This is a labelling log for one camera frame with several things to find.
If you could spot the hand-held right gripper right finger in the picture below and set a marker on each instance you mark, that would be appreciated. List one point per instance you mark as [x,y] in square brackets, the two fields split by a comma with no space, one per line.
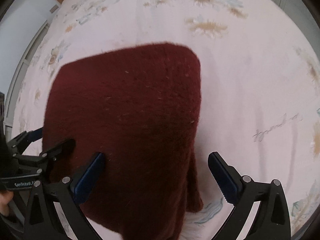
[223,178]

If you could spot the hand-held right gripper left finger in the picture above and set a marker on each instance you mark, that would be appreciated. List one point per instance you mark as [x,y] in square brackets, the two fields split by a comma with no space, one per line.
[90,177]

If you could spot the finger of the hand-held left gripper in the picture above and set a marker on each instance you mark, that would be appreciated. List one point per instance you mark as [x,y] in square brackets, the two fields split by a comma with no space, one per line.
[60,148]
[35,133]

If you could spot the dark red knitted sweater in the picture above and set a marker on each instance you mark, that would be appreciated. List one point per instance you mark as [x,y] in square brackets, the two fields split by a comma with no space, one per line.
[125,120]

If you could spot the person's left hand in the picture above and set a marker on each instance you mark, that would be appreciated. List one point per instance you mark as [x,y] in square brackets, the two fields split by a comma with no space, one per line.
[5,201]

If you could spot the floral white bed sheet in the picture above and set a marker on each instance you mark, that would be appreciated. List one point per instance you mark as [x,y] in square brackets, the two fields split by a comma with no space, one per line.
[250,80]

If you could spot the grey wall socket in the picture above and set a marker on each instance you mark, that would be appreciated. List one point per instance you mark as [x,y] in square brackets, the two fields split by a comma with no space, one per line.
[53,9]

